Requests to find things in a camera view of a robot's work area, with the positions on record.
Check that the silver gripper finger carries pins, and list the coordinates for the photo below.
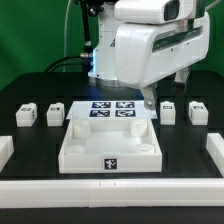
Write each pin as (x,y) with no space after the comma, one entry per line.
(149,96)
(182,75)

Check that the white square tabletop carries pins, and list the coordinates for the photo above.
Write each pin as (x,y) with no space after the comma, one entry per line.
(110,146)

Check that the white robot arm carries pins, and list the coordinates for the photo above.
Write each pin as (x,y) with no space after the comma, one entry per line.
(144,41)

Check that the white sheet with tags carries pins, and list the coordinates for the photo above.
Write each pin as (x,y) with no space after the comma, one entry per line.
(110,109)

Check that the white U-shaped obstacle fence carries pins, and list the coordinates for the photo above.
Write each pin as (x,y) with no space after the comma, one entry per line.
(112,193)

